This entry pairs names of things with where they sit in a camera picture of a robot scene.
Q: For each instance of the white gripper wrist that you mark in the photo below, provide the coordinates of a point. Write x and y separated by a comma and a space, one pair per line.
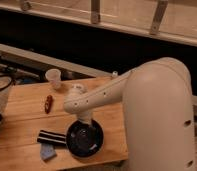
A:
85, 117

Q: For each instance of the black ceramic bowl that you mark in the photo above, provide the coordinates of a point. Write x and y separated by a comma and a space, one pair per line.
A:
84, 140

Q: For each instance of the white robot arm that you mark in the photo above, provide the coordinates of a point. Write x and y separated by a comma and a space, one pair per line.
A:
158, 113

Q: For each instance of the small red brown object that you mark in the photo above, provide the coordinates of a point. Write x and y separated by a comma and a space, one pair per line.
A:
48, 104

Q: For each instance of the black white striped cloth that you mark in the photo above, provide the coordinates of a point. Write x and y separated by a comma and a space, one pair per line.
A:
51, 138

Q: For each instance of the translucent plastic cup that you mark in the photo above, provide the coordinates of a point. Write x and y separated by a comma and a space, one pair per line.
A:
54, 78

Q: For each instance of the metal bracket middle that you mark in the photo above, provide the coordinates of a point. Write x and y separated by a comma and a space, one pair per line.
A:
95, 11

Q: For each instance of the metal bracket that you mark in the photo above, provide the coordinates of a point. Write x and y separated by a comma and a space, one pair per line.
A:
158, 16
95, 11

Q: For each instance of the metal bracket right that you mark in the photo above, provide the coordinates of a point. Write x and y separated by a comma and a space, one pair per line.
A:
158, 16

